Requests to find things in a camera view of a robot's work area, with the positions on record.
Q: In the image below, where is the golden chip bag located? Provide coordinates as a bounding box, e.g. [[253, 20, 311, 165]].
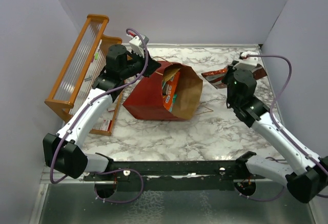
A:
[[162, 67, 180, 84]]

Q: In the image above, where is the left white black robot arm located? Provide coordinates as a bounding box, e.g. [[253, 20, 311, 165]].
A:
[[43, 44, 161, 184]]

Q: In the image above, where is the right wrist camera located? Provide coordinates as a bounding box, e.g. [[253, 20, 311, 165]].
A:
[[233, 51, 259, 71]]

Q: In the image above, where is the orange Fox's candy bag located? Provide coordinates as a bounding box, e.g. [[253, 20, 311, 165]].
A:
[[162, 71, 180, 112]]

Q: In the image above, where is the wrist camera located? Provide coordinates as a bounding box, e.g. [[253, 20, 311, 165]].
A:
[[233, 51, 259, 71], [128, 32, 145, 57]]

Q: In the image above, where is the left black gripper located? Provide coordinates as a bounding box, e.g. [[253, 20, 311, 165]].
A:
[[120, 47, 161, 80]]

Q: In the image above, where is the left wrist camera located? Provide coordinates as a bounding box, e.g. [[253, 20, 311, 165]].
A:
[[128, 32, 145, 57]]

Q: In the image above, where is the small red white card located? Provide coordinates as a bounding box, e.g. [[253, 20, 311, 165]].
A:
[[100, 119, 112, 132]]

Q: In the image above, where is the red Doritos chip bag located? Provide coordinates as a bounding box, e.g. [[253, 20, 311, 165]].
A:
[[201, 64, 268, 90]]

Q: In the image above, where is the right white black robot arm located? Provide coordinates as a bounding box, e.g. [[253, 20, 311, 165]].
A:
[[222, 60, 327, 203]]

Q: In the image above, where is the orange wooden tiered rack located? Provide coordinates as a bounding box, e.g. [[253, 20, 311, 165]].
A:
[[45, 14, 122, 123]]

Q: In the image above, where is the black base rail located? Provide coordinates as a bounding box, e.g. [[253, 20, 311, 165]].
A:
[[84, 160, 263, 192]]

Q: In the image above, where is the teal snack packet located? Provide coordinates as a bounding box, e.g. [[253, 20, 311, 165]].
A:
[[171, 94, 177, 106]]

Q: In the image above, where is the red brown paper bag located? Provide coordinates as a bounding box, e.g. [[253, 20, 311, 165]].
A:
[[123, 59, 203, 121]]

